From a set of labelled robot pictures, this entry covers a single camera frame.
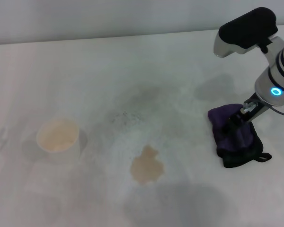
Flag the purple rag with black trim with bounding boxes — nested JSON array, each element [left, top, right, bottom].
[[207, 103, 273, 169]]

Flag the brown water stain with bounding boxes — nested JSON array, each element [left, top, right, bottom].
[[129, 145, 165, 186]]

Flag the white paper cup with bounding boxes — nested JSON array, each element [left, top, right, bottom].
[[35, 118, 83, 164]]

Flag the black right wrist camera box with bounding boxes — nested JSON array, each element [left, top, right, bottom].
[[213, 7, 279, 58]]

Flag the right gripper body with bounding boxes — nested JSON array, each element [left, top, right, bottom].
[[239, 93, 269, 123]]

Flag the thin grey cable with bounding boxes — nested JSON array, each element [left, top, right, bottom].
[[266, 104, 284, 117]]

